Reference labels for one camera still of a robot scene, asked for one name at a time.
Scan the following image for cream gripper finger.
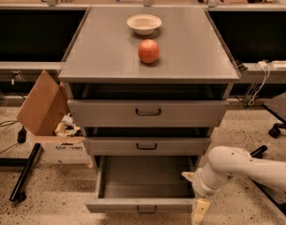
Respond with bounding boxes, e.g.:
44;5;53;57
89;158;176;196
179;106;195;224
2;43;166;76
181;172;194;182
191;198;210;225

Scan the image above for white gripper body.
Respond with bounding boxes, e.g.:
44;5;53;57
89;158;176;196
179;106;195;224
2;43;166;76
191;169;215;199

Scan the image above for grey bottom drawer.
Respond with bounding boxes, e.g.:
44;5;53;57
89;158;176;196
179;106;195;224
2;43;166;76
86;156;197;215

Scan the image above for grey drawer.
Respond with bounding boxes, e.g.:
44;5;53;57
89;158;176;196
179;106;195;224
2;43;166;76
83;127;211;156
86;156;197;215
68;83;230;128

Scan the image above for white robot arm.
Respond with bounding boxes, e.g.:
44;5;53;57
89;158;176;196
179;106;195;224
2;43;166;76
182;146;286;225

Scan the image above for grey middle drawer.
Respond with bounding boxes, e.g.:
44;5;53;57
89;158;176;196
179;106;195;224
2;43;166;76
83;127;211;156

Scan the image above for grey metal drawer cabinet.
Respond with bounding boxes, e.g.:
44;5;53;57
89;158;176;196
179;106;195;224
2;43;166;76
58;6;240;171

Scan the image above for grey top drawer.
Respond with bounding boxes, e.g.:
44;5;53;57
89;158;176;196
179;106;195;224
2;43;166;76
68;83;230;128

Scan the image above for black right table leg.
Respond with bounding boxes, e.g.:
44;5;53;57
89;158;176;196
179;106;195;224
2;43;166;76
250;145;286;217

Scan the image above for black table leg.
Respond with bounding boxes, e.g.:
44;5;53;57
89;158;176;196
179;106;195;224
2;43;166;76
250;145;286;217
0;143;41;203

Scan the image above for black caster wheel base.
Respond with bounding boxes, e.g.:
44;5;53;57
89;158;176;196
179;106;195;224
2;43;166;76
263;92;286;138

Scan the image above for red apple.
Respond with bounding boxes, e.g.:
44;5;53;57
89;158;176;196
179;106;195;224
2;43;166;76
138;39;159;64

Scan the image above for white power strip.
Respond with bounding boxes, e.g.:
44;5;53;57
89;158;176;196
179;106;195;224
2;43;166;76
272;60;286;68

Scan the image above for open cardboard box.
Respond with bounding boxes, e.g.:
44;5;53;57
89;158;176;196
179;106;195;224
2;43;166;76
17;70;92;167

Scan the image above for white ceramic bowl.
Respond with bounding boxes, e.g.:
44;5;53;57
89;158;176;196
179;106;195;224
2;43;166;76
127;14;162;36

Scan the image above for black left table leg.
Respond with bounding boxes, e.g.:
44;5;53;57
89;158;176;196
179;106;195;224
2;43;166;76
0;143;41;203

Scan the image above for white cables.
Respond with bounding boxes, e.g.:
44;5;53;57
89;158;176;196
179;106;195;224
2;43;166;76
247;59;272;107

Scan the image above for black power adapter with cable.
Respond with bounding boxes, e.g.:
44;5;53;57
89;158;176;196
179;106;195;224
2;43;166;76
0;120;26;156

